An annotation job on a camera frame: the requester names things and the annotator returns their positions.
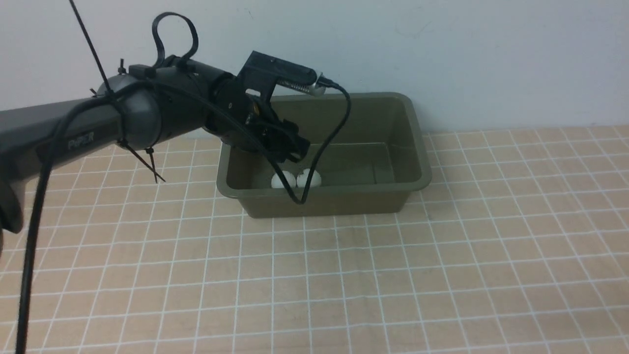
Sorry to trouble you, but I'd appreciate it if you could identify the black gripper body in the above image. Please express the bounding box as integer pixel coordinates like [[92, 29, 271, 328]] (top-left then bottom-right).
[[204, 74, 311, 163]]

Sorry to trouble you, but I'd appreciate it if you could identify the white table-tennis ball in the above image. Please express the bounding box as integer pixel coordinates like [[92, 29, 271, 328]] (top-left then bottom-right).
[[271, 171, 297, 189], [296, 169, 323, 188]]

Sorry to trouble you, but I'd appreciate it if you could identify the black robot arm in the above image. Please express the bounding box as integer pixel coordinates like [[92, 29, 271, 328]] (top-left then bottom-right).
[[0, 52, 320, 233]]

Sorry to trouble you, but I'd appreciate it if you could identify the olive green plastic bin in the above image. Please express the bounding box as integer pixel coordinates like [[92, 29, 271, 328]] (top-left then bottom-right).
[[216, 92, 433, 219]]

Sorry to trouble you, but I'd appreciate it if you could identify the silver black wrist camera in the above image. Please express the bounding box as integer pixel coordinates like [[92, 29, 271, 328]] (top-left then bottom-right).
[[237, 51, 337, 102]]

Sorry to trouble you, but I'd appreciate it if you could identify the black cable tie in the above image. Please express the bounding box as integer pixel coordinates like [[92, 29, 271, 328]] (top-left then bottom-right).
[[69, 0, 166, 184]]

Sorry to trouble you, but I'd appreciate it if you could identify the black camera cable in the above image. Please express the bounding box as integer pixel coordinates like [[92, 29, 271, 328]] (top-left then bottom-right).
[[15, 81, 352, 354]]

